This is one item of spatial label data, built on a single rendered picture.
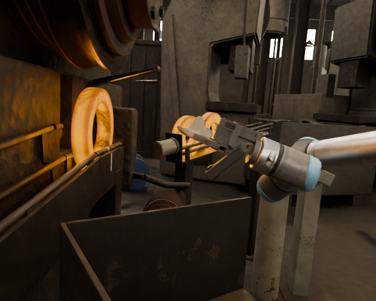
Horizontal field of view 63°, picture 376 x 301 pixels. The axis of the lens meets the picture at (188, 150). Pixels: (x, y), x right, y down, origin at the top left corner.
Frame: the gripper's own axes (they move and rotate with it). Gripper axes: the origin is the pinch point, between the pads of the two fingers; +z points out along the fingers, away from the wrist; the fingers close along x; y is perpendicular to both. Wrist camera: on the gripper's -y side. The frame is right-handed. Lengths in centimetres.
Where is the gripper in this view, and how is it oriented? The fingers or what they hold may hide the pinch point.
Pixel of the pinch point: (180, 131)
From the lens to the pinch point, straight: 80.5
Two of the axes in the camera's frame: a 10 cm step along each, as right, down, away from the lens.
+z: -9.3, -3.7, 0.0
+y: 3.7, -9.2, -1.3
